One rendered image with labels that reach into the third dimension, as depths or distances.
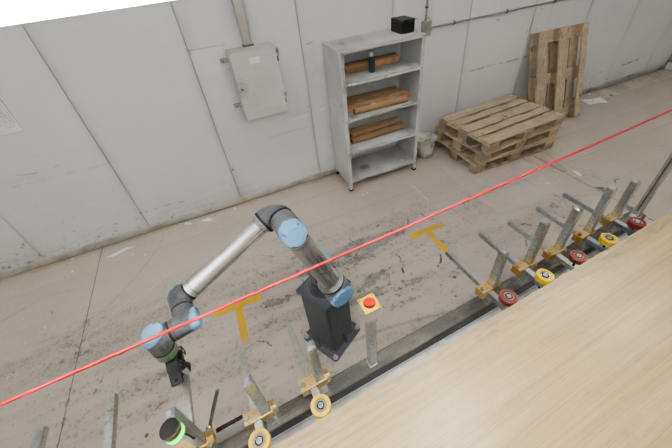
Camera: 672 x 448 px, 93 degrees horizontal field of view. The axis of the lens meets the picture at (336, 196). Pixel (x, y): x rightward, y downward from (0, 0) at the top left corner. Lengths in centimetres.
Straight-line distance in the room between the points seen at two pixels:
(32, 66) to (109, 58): 51
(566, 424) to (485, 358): 31
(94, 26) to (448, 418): 330
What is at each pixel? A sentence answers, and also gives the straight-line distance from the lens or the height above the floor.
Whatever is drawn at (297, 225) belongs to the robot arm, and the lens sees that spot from 135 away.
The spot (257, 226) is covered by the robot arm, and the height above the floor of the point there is 136.
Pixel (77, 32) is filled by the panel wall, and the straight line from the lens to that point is 330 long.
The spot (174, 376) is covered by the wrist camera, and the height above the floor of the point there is 96.
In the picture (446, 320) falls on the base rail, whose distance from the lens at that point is 191.
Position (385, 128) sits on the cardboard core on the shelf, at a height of 59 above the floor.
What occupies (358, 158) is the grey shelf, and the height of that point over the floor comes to 14.
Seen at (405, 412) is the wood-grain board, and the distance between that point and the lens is 149.
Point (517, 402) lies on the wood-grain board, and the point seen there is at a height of 90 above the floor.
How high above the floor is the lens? 232
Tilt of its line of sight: 39 degrees down
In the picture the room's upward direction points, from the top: 7 degrees counter-clockwise
